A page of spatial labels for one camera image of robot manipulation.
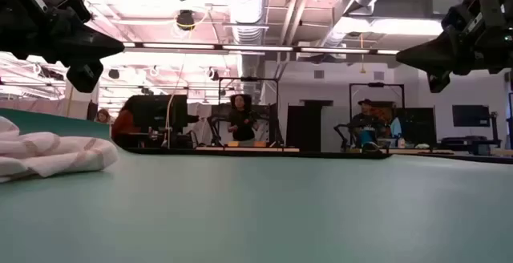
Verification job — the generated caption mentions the round black ceiling device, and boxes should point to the round black ceiling device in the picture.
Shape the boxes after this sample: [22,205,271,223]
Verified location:
[175,9,196,31]

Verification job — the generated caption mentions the black wall monitor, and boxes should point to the black wall monitor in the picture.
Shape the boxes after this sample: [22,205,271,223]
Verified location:
[451,104,491,128]

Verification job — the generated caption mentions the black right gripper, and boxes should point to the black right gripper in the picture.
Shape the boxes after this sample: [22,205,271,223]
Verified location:
[395,0,513,93]

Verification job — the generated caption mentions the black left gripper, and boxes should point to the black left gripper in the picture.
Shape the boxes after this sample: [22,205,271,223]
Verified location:
[0,0,125,94]

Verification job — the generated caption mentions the black screen panel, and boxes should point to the black screen panel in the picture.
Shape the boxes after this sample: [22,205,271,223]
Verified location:
[394,107,438,148]

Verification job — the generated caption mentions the black desk with equipment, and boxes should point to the black desk with equipment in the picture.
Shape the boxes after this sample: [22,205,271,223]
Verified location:
[438,134,503,156]

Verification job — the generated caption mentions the grey partition panel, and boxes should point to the grey partition panel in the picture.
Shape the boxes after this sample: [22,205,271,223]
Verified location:
[320,106,350,152]

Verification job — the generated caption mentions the white pillar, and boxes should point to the white pillar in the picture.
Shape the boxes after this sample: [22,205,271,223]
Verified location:
[65,80,100,120]

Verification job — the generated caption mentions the black cabinet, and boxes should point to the black cabinet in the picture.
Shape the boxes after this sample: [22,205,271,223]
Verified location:
[285,99,334,152]

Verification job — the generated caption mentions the white red-checked towel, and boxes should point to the white red-checked towel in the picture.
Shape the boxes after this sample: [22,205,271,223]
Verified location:
[0,116,119,184]

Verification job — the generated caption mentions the long ceiling light bar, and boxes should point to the long ceiling light bar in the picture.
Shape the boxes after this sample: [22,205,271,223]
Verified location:
[122,41,401,56]

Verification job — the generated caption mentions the person with cap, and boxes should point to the person with cap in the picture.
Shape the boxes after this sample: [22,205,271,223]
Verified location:
[347,98,403,152]

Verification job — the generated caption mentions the wide silver ventilation duct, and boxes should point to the wide silver ventilation duct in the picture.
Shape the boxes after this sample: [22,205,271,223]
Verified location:
[223,0,269,95]

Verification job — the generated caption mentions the black desk monitor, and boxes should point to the black desk monitor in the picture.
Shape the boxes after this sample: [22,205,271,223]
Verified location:
[127,94,189,134]

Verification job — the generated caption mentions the green table mat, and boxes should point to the green table mat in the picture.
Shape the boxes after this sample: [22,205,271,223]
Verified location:
[0,107,513,263]

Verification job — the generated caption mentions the black station frame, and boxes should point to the black station frame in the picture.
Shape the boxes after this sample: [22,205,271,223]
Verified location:
[348,81,406,110]
[217,76,281,148]

